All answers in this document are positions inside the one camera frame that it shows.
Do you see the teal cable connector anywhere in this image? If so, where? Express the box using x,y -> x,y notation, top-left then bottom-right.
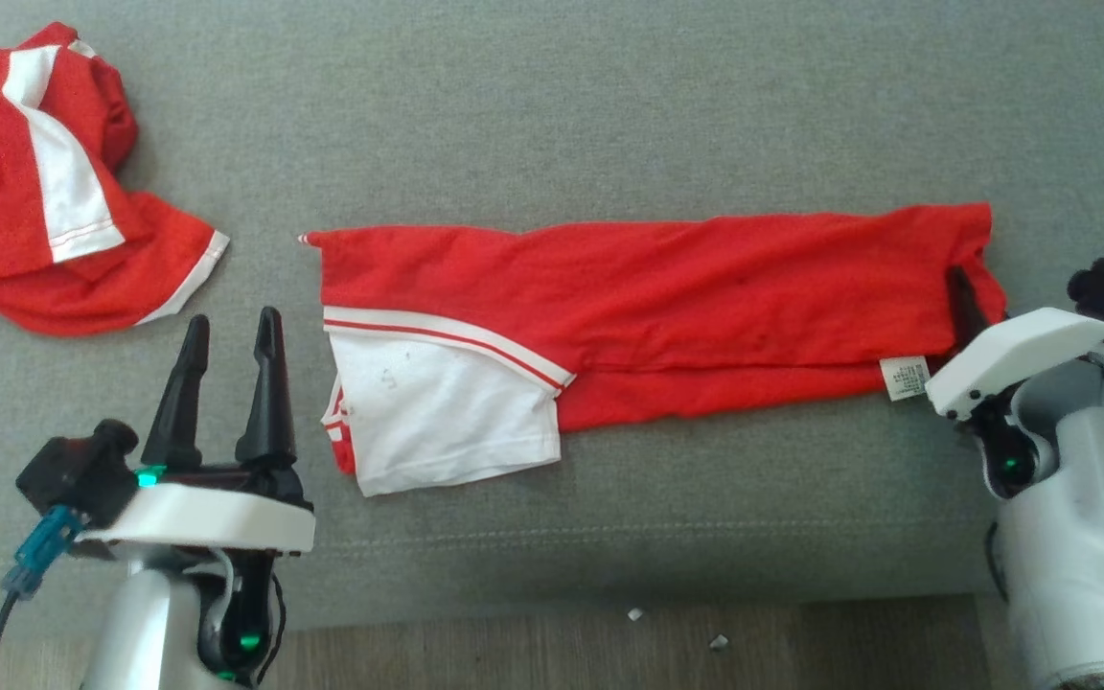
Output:
0,505 -> 90,601

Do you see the large grey chaise seat cushion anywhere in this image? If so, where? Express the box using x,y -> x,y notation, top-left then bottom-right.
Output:
0,0 -> 1104,635

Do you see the red white basketball jersey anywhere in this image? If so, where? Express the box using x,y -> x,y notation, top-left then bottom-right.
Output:
298,201 -> 1009,499

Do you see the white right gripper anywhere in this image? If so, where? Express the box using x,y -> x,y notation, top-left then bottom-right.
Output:
924,265 -> 1104,424

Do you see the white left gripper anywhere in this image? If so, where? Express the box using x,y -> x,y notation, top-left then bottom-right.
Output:
71,306 -> 317,557

